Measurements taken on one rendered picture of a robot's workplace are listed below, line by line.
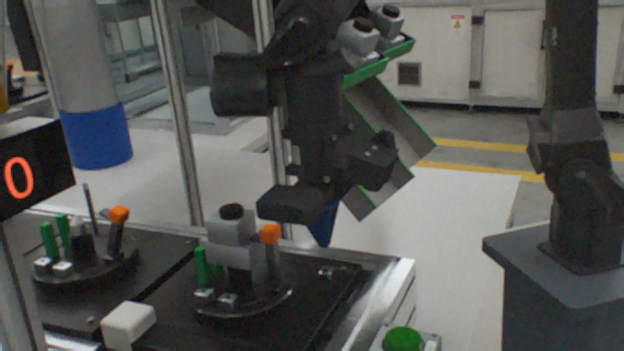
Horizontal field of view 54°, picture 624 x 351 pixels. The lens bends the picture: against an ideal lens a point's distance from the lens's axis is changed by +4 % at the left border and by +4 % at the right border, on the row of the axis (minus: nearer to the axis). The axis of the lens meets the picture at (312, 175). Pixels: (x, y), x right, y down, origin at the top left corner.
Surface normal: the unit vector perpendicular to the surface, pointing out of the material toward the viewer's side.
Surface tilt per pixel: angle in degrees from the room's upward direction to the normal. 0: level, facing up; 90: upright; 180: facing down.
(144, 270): 0
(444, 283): 0
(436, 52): 90
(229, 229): 90
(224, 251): 90
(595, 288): 0
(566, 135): 60
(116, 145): 90
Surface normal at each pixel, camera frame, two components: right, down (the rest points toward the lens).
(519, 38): -0.47, 0.36
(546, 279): -0.07, -0.92
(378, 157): 0.21, -0.85
